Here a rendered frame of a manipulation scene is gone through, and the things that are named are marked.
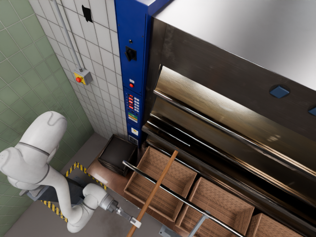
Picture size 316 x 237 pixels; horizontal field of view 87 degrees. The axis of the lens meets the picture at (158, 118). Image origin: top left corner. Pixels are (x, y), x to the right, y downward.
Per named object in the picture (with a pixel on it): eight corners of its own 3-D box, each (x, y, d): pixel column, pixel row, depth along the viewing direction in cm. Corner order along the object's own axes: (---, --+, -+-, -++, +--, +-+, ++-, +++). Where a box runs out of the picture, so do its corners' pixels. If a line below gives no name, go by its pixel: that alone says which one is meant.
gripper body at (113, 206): (113, 198, 110) (124, 207, 109) (114, 199, 118) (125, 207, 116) (106, 209, 107) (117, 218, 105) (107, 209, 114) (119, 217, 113)
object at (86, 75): (82, 75, 135) (79, 65, 126) (92, 80, 134) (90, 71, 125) (76, 80, 132) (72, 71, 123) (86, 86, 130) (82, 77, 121)
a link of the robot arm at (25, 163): (40, 188, 72) (58, 158, 79) (-3, 175, 58) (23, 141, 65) (22, 181, 77) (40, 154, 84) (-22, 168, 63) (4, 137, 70)
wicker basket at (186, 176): (146, 152, 195) (148, 144, 171) (190, 177, 187) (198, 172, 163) (123, 192, 172) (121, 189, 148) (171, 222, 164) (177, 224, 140)
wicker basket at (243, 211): (192, 179, 186) (200, 175, 162) (240, 207, 178) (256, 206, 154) (173, 225, 163) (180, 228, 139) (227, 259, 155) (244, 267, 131)
